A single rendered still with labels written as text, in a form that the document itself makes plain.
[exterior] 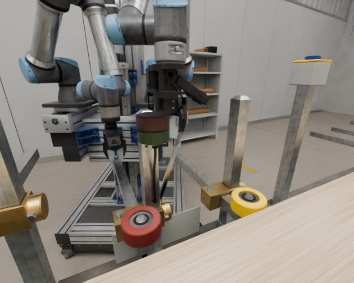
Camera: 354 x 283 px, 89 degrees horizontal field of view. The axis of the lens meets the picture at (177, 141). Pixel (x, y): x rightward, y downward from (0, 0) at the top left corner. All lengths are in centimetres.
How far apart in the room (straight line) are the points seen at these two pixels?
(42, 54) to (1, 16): 206
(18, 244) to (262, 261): 42
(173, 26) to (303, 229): 48
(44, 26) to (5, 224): 76
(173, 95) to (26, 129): 280
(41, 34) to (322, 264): 110
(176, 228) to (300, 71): 59
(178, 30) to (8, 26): 275
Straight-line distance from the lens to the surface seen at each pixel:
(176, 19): 45
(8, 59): 306
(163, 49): 44
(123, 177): 63
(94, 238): 143
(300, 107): 69
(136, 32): 57
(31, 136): 314
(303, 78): 67
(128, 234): 38
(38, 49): 106
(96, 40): 92
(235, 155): 52
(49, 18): 97
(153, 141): 31
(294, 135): 71
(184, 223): 60
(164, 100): 43
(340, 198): 60
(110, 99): 70
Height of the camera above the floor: 118
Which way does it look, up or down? 20 degrees down
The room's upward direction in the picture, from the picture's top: straight up
